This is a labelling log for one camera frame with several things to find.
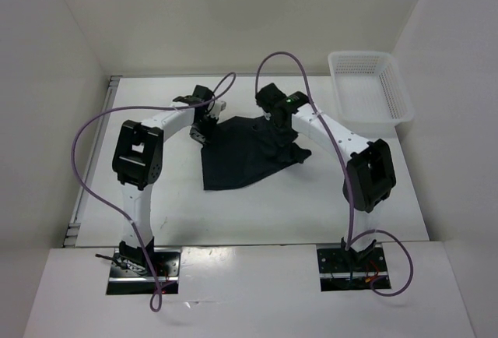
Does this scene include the dark navy shorts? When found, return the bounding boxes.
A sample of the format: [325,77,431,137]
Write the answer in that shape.
[201,116,312,191]

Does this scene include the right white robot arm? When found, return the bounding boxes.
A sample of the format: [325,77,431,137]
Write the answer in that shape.
[255,83,396,273]

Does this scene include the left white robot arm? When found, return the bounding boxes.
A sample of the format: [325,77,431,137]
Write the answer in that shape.
[112,85,226,276]

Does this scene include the white plastic mesh basket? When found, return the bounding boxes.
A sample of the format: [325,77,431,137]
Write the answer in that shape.
[328,51,415,126]

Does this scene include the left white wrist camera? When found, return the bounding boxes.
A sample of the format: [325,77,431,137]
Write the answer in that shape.
[207,100,226,119]

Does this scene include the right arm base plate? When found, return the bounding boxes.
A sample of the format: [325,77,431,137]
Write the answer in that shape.
[316,244,391,292]

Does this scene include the aluminium table edge rail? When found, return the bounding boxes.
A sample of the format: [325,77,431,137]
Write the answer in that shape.
[62,76,123,248]

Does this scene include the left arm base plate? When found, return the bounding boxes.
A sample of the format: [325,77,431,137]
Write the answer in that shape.
[105,247,183,296]

